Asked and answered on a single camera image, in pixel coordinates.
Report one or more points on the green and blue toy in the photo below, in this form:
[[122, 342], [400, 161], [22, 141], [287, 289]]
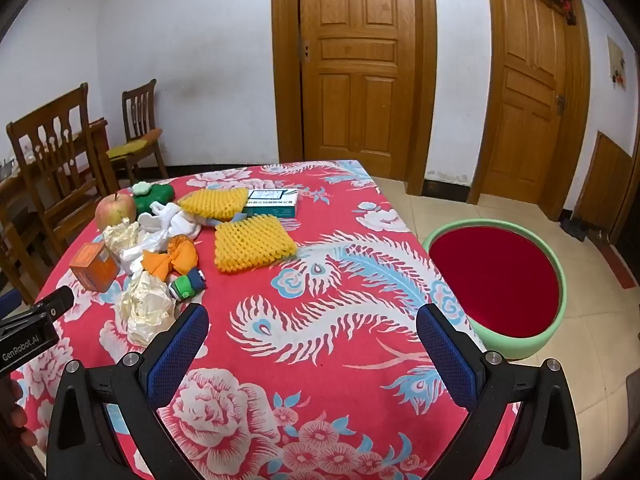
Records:
[[185, 285]]

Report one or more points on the yellow chair cushion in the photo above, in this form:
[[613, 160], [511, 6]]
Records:
[[127, 147]]

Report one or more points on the red doormat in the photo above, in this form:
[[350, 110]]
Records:
[[617, 265]]

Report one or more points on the large paper ball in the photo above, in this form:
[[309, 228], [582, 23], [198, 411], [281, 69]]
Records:
[[145, 305]]

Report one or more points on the small crumpled paper ball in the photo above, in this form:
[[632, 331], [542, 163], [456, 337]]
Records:
[[120, 237]]

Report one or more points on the dark shoes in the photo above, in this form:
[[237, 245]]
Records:
[[577, 230]]

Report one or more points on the white plastic wrapper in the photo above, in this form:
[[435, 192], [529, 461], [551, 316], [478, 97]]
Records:
[[132, 257]]

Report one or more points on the red floral tablecloth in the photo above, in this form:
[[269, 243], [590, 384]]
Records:
[[325, 320]]

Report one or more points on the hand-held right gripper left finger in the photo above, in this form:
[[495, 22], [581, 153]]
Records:
[[181, 342]]

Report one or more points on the green toy with white flower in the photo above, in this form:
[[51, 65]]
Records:
[[160, 197]]

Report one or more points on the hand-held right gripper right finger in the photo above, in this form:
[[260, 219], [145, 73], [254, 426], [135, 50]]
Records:
[[445, 355]]

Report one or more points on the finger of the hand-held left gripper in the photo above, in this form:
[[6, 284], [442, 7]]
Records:
[[55, 300], [9, 304]]

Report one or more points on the yellow foam fruit net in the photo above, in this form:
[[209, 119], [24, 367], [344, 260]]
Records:
[[212, 202], [252, 242]]

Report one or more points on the wooden wall panel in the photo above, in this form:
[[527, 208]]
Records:
[[607, 180]]

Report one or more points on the wall poster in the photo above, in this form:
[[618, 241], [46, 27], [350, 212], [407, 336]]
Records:
[[616, 60]]

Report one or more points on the red apple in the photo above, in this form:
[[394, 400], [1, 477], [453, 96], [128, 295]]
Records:
[[114, 212]]

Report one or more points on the small orange box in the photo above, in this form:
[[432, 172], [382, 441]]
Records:
[[92, 267]]

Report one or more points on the wooden chair near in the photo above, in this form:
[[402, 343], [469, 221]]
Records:
[[98, 132]]

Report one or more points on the green and red basin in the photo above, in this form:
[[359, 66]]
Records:
[[495, 280]]

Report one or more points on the white cloth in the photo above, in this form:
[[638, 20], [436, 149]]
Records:
[[170, 220]]

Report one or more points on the wooden panel door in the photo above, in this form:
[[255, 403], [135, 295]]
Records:
[[355, 85], [530, 110]]

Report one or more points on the person's left hand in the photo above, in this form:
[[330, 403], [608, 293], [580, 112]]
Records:
[[17, 422]]

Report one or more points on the orange cloth bow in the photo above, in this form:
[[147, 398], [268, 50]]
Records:
[[175, 255]]

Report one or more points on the blue and white medicine box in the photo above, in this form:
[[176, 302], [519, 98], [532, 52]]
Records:
[[272, 203]]

